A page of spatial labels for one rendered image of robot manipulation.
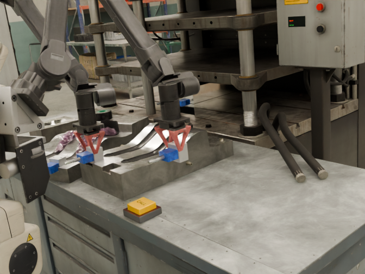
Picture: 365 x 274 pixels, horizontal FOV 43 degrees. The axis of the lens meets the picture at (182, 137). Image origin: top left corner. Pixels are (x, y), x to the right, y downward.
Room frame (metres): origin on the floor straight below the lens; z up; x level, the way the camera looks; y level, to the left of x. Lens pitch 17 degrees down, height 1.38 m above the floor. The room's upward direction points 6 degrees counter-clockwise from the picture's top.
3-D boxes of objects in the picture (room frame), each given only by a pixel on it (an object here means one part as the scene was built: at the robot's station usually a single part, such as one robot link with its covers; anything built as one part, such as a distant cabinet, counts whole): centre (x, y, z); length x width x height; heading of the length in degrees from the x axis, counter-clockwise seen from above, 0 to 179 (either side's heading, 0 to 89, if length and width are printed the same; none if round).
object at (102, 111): (1.97, 0.34, 0.93); 0.08 x 0.08 x 0.04
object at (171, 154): (1.30, 0.05, 0.94); 0.13 x 0.05 x 0.05; 129
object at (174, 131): (1.31, 0.02, 0.99); 0.07 x 0.07 x 0.09; 40
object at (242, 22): (2.58, -0.22, 1.20); 1.29 x 0.83 x 0.19; 40
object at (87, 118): (1.47, 0.31, 1.04); 0.10 x 0.07 x 0.07; 39
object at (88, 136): (1.46, 0.30, 0.97); 0.07 x 0.07 x 0.09; 39
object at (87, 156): (1.45, 0.34, 0.91); 0.13 x 0.05 x 0.05; 129
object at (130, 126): (1.79, 0.38, 0.86); 0.50 x 0.26 x 0.11; 147
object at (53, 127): (2.18, 0.62, 0.84); 0.20 x 0.15 x 0.07; 130
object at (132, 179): (1.57, 0.09, 0.87); 0.50 x 0.26 x 0.14; 130
